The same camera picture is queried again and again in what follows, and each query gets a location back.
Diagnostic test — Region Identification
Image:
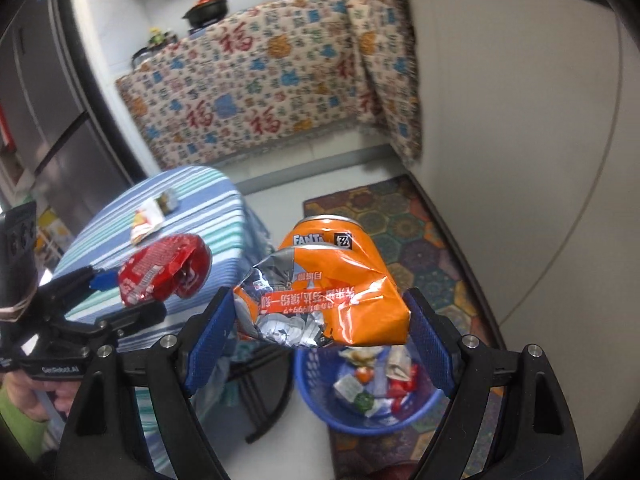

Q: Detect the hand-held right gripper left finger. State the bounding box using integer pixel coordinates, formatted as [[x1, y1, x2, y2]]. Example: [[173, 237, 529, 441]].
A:
[[55, 287, 236, 480]]

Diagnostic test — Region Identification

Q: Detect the colourful hexagon patterned rug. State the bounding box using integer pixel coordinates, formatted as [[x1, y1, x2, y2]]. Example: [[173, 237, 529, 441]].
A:
[[302, 175, 506, 480]]

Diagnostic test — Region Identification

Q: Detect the green white milk carton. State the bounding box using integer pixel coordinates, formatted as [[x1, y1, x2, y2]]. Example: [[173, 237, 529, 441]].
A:
[[334, 376, 377, 415]]

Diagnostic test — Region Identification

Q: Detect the crushed orange soda can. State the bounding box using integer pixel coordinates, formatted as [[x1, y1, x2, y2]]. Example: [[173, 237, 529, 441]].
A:
[[232, 215, 412, 348]]

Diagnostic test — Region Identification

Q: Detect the blue plastic basket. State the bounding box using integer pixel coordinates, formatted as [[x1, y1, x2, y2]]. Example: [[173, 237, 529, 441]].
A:
[[292, 342, 446, 436]]

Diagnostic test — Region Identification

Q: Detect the printed blanket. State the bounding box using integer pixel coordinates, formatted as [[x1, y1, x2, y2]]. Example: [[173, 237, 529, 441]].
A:
[[115, 0, 423, 171]]

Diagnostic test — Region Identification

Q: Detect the yellow cardboard box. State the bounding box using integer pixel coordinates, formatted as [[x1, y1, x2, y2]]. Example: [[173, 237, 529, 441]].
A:
[[35, 207, 76, 267]]

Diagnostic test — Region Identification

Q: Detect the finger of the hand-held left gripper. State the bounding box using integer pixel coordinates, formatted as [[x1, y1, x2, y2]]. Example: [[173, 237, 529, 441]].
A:
[[67, 301, 168, 336], [40, 266, 120, 311]]

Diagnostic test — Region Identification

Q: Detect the red plastic bag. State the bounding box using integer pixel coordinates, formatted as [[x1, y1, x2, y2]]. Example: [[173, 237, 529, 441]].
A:
[[387, 377, 420, 411]]

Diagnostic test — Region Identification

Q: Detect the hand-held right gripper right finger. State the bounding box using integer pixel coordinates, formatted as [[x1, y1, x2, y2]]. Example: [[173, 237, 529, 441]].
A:
[[402, 287, 586, 480]]

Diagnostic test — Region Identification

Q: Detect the person's green sleeved forearm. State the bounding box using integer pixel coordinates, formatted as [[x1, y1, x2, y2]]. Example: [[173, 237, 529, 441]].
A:
[[0, 390, 57, 467]]

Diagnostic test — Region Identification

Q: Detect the black pot red lid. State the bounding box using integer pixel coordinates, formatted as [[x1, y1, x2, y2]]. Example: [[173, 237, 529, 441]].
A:
[[181, 0, 232, 28]]

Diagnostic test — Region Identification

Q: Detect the striped tablecloth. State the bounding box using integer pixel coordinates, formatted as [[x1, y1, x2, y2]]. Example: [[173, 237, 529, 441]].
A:
[[50, 165, 273, 480]]

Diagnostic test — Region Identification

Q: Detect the person's left hand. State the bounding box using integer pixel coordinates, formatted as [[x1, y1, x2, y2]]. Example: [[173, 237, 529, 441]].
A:
[[2, 377, 81, 423]]

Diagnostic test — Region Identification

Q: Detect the grey refrigerator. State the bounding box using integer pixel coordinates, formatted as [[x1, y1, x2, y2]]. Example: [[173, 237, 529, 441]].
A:
[[0, 0, 136, 211]]

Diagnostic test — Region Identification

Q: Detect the black table frame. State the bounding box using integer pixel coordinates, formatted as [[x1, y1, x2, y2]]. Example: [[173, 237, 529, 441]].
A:
[[227, 345, 297, 443]]

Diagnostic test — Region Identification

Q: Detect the white red yellow wrapper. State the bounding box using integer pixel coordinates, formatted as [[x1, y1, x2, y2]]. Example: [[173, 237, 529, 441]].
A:
[[131, 199, 166, 246]]

